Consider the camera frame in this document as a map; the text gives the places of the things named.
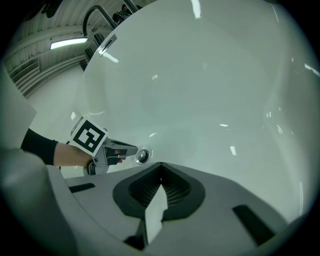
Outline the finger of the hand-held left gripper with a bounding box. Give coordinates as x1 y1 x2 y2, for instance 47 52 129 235
109 139 139 159

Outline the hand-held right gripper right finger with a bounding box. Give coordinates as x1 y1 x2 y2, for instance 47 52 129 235
148 161 288 256

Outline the ceiling light strip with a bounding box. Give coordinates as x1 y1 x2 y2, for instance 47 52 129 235
49 37 89 50

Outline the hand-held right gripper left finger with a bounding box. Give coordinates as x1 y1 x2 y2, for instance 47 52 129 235
47 161 162 256

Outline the chrome bathtub spout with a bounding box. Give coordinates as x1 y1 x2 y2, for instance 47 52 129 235
97 34 118 57

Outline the white bathtub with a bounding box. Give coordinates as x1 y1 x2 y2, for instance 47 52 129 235
72 0 320 226

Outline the person's left hand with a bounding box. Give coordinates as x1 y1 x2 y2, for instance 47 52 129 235
106 149 127 166

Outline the black curved faucet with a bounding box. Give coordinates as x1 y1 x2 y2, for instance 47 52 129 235
82 5 118 36

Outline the chrome drain stopper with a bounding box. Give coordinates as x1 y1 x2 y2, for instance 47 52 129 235
135 149 151 166

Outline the wall vent grille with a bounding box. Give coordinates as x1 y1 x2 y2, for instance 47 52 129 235
9 61 41 84

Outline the person's left forearm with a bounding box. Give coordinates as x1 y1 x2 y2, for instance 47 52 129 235
20 128 96 168

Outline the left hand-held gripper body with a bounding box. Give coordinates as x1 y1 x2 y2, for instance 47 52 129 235
66 115 116 176

